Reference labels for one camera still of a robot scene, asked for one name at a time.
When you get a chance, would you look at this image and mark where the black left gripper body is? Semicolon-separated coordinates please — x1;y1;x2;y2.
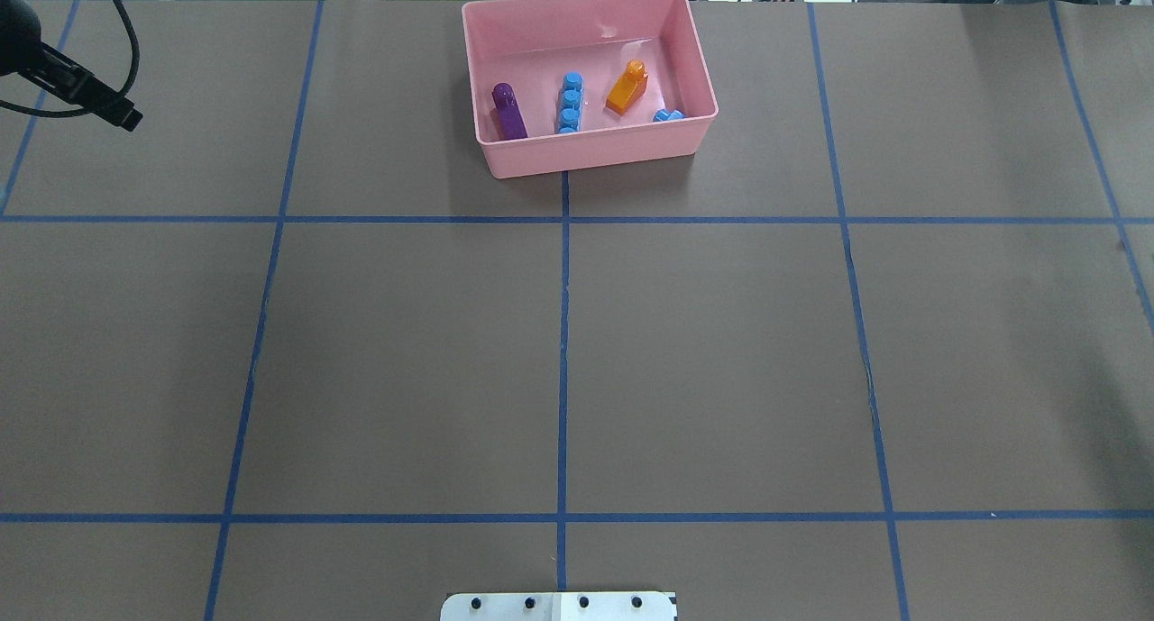
1;0;44;74

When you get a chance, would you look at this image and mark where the purple toy block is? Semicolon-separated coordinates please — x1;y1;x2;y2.
490;82;529;141

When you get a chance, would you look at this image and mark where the long blue toy block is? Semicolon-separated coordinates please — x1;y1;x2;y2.
556;72;584;135

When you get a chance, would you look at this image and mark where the orange toy block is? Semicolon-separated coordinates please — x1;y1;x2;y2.
605;59;650;115

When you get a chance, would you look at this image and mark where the small blue toy block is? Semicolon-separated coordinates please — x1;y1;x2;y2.
653;109;685;124

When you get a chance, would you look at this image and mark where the pink plastic box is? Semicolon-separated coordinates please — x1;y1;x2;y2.
462;0;719;180

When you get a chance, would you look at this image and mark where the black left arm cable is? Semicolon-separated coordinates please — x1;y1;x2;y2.
0;0;142;119

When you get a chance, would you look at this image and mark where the white mounting base plate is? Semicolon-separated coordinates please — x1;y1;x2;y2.
439;589;679;620

